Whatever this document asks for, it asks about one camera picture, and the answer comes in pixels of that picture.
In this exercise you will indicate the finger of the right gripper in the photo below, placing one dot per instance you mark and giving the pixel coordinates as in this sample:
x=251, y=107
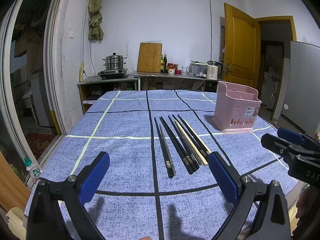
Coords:
x=279, y=146
x=290, y=136

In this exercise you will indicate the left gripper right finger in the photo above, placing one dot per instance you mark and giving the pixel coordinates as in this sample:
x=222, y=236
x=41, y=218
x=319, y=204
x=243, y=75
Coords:
x=271, y=220

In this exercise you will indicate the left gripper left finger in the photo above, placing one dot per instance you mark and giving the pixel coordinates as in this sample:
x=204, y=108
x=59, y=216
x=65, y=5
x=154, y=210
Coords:
x=45, y=220

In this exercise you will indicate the beige wooden chopstick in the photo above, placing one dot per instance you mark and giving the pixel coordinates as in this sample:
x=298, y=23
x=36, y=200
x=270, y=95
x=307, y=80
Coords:
x=191, y=144
x=199, y=141

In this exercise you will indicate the steel kitchen shelf table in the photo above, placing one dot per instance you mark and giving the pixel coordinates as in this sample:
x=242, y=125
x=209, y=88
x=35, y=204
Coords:
x=175, y=81

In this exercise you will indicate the right hand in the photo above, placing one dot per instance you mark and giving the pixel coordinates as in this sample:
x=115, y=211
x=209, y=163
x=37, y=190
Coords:
x=304, y=203

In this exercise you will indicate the grey refrigerator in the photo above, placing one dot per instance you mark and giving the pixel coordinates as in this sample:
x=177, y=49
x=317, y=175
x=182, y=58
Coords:
x=298, y=106

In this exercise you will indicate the green capped bottle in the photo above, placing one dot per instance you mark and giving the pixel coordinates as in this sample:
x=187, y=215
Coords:
x=34, y=171

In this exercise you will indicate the pink plastic utensil holder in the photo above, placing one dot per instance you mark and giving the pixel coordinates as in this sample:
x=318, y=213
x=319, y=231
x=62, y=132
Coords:
x=237, y=107

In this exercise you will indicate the yellow wooden door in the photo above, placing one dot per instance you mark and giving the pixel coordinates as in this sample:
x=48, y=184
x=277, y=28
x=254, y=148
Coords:
x=242, y=47

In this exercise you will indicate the blue checked tablecloth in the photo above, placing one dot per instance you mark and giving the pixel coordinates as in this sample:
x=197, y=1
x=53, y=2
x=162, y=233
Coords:
x=136, y=197

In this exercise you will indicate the white electric kettle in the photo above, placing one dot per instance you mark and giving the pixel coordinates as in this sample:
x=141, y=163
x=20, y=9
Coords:
x=214, y=69

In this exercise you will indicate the clear plastic container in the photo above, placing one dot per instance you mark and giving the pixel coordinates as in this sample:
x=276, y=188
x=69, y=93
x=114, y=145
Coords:
x=198, y=68

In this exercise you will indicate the low steel shelf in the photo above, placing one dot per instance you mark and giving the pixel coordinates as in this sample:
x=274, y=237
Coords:
x=91, y=89

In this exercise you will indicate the red lidded jar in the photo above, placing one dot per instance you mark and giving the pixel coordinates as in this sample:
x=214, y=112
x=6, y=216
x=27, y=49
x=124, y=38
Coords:
x=171, y=69

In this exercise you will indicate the induction cooker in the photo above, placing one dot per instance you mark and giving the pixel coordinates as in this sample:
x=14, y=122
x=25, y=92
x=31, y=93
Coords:
x=112, y=74

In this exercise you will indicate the dark oil bottle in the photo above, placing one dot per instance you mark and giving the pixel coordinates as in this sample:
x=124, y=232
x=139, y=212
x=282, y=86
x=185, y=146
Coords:
x=165, y=63

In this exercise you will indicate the stainless steel steamer pot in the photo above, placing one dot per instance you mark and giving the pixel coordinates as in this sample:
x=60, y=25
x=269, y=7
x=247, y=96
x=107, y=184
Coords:
x=114, y=62

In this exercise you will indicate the wooden cutting board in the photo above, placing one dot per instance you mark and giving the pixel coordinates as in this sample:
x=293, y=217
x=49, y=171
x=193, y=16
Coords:
x=149, y=58

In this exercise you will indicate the green hanging cloth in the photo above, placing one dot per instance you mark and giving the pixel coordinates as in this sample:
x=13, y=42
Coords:
x=95, y=19

